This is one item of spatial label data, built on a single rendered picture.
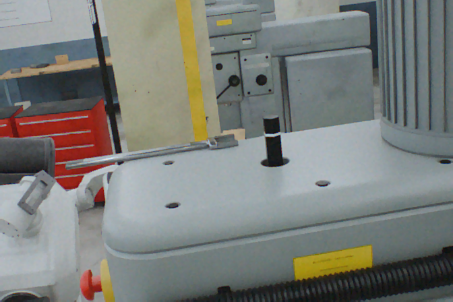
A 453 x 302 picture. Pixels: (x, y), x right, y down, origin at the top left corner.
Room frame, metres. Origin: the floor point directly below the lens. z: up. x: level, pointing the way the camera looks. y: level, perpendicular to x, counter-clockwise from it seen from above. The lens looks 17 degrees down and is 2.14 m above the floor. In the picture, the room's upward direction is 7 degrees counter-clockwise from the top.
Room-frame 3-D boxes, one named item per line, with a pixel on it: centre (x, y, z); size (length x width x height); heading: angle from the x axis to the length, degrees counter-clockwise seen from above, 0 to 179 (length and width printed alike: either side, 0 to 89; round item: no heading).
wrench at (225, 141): (0.76, 0.11, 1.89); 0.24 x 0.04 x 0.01; 96
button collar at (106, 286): (0.65, 0.17, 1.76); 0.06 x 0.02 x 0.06; 6
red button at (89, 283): (0.64, 0.20, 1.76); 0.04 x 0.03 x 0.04; 6
